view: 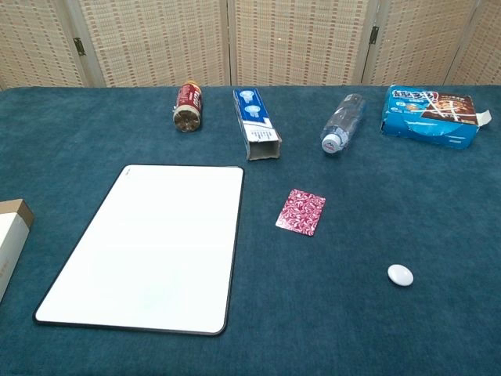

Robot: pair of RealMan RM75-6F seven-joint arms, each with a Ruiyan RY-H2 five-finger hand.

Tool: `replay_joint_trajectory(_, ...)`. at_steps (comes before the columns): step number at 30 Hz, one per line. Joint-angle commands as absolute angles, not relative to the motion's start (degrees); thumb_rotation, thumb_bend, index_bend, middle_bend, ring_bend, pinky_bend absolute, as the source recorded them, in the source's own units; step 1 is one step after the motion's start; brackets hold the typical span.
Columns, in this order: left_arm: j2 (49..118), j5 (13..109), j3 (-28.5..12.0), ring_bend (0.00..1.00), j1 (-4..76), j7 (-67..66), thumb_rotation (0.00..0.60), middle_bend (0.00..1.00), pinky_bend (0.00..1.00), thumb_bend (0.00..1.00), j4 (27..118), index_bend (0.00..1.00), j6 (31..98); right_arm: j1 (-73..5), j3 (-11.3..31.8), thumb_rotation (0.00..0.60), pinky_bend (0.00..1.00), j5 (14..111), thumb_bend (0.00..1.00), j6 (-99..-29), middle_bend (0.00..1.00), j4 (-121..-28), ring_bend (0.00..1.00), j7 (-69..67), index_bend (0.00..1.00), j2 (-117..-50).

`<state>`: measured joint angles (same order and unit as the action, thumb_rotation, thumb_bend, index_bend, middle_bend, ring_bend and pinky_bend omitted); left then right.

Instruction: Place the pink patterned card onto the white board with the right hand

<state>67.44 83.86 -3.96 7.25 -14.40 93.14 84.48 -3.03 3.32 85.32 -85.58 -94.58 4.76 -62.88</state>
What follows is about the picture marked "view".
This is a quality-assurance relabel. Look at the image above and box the small pink patterned packet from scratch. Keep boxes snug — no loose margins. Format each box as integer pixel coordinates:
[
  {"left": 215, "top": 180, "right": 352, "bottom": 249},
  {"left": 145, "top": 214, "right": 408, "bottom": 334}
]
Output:
[{"left": 275, "top": 188, "right": 326, "bottom": 237}]

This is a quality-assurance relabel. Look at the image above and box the white board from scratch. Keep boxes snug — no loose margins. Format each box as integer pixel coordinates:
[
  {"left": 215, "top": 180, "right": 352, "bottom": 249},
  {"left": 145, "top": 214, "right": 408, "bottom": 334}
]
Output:
[{"left": 33, "top": 164, "right": 245, "bottom": 337}]

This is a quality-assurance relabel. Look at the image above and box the blue white toothpaste box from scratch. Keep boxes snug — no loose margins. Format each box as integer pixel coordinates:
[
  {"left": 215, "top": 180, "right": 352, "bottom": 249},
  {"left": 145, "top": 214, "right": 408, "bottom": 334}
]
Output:
[{"left": 232, "top": 88, "right": 283, "bottom": 161}]

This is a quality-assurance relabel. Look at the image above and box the red label drink bottle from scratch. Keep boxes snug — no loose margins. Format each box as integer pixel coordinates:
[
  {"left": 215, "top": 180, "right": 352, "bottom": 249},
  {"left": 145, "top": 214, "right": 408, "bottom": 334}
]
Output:
[{"left": 172, "top": 80, "right": 204, "bottom": 133}]

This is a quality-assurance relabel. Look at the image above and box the clear plastic water bottle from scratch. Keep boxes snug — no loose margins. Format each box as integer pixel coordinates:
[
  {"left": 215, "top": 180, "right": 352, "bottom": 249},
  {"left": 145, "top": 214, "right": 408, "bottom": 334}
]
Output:
[{"left": 321, "top": 92, "right": 367, "bottom": 156}]

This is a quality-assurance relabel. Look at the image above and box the teal table cloth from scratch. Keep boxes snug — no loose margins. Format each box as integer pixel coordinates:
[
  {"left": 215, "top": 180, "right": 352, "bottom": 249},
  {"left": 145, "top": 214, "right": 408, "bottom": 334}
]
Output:
[{"left": 0, "top": 84, "right": 501, "bottom": 376}]

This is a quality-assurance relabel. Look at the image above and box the woven folding screen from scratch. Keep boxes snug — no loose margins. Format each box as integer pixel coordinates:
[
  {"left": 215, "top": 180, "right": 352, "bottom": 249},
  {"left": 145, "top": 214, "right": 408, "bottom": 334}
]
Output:
[{"left": 0, "top": 0, "right": 501, "bottom": 90}]

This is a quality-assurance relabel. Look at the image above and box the blue cookie box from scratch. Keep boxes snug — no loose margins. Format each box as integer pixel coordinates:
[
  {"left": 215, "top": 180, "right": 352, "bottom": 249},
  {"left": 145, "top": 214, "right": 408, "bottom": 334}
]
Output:
[{"left": 379, "top": 84, "right": 492, "bottom": 150}]

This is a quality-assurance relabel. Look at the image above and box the white box with brown edge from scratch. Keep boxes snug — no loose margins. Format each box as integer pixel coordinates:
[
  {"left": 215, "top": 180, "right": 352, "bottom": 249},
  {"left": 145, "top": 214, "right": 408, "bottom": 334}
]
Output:
[{"left": 0, "top": 198, "right": 35, "bottom": 302}]

